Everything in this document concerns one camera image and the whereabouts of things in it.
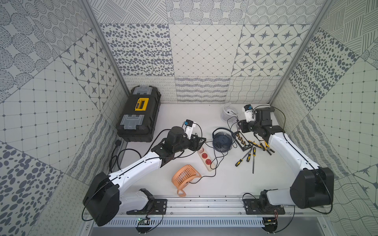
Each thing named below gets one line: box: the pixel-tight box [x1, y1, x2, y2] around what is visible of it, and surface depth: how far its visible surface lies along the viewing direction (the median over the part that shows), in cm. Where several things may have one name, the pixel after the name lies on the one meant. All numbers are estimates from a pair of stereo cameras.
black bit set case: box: [233, 130, 252, 152], surface depth 100 cm
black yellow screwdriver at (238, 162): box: [234, 150, 252, 168], surface depth 91 cm
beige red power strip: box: [197, 147, 216, 172], surface depth 89 cm
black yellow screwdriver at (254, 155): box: [252, 147, 257, 167], surface depth 95 cm
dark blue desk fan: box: [212, 127, 236, 153], surface depth 97 cm
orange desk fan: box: [171, 164, 203, 198], surface depth 75 cm
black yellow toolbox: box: [115, 85, 162, 143], surface depth 95 cm
